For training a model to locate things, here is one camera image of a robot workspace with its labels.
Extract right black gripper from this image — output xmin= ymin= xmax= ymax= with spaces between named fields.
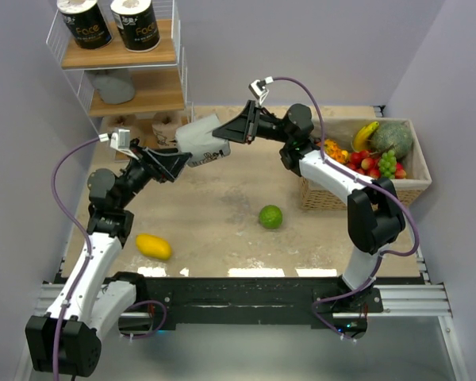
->
xmin=213 ymin=101 xmax=293 ymax=145

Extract yellow banana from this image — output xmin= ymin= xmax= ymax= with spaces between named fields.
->
xmin=352 ymin=121 xmax=379 ymax=152

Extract green melon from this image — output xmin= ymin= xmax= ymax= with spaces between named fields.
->
xmin=370 ymin=121 xmax=413 ymax=159

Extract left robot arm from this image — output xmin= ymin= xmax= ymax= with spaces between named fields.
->
xmin=25 ymin=144 xmax=192 ymax=380

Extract orange pineapple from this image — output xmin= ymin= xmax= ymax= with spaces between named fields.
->
xmin=323 ymin=139 xmax=349 ymax=164

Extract grey paper roll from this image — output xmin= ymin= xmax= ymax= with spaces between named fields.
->
xmin=175 ymin=114 xmax=231 ymax=167
xmin=88 ymin=68 xmax=136 ymax=105

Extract green lime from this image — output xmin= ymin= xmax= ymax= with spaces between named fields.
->
xmin=259 ymin=205 xmax=283 ymax=229

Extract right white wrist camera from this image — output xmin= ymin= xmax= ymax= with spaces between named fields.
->
xmin=248 ymin=76 xmax=274 ymax=106

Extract black paper roll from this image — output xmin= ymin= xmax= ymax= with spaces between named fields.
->
xmin=56 ymin=0 xmax=113 ymax=50
xmin=109 ymin=0 xmax=160 ymax=52

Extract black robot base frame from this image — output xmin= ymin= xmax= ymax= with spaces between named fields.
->
xmin=90 ymin=273 xmax=449 ymax=338

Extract white wire wooden shelf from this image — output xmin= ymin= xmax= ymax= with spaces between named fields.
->
xmin=44 ymin=0 xmax=197 ymax=160

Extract wicker fruit basket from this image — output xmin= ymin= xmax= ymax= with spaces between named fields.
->
xmin=300 ymin=117 xmax=432 ymax=210

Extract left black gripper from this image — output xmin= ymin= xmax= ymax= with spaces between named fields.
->
xmin=117 ymin=142 xmax=192 ymax=209

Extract yellow mango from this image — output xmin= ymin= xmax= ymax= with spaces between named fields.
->
xmin=136 ymin=234 xmax=172 ymax=260

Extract red apples cluster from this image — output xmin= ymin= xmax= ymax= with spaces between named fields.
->
xmin=346 ymin=150 xmax=407 ymax=179

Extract green grapes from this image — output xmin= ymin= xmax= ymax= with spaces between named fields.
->
xmin=378 ymin=149 xmax=397 ymax=179

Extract brown paper roll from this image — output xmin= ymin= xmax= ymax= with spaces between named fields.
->
xmin=152 ymin=111 xmax=184 ymax=148
xmin=102 ymin=114 xmax=138 ymax=131

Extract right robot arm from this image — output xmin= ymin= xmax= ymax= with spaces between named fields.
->
xmin=212 ymin=101 xmax=405 ymax=312

